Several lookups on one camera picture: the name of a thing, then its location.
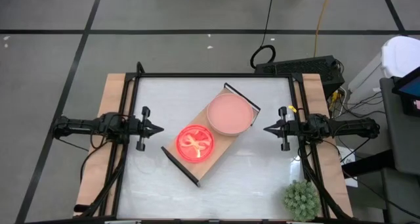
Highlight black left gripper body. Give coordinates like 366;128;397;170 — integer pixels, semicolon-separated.
128;106;152;152

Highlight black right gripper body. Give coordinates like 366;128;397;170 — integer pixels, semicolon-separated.
278;106;301;152

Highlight orange translucent plate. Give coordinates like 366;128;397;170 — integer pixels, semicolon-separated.
175;123;216;164

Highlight pink ceramic plate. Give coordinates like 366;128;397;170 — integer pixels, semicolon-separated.
205;92;255;137

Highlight wooden shelf black metal legs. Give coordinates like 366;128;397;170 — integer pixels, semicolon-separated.
159;82;262;188

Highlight black computer case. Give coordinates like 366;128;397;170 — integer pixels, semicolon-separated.
255;55;346;99

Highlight green artificial plant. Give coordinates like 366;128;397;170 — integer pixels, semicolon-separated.
282;180;322;222

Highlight grey desk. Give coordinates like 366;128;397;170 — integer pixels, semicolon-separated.
379;76;420;175

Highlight blue screen device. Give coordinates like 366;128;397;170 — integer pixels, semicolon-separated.
392;66;420;117

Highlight white bin lid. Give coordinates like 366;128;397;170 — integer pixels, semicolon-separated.
380;35;420;79

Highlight black metal table frame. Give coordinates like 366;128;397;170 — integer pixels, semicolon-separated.
73;61;354;224

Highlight black cable with loop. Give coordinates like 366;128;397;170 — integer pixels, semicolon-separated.
249;0;277;70

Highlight yellow cable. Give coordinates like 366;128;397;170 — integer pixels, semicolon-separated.
313;0;334;58

